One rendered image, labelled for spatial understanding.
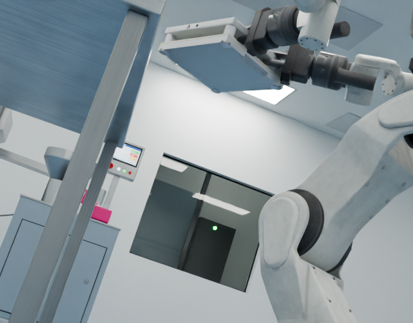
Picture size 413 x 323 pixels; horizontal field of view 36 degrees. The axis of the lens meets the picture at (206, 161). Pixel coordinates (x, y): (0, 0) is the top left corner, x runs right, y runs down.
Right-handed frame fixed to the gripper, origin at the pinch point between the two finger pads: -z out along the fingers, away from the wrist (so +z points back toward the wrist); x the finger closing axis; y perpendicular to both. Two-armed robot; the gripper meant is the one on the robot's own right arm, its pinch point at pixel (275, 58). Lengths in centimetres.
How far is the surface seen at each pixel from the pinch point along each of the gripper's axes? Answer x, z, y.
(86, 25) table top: 21, -31, -42
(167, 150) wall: -87, -179, 487
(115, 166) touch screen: -8, -132, 249
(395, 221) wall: -109, 73, 606
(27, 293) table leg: 74, -16, -53
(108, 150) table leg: 26, -53, 43
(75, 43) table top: 22, -37, -32
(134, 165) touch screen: -14, -121, 254
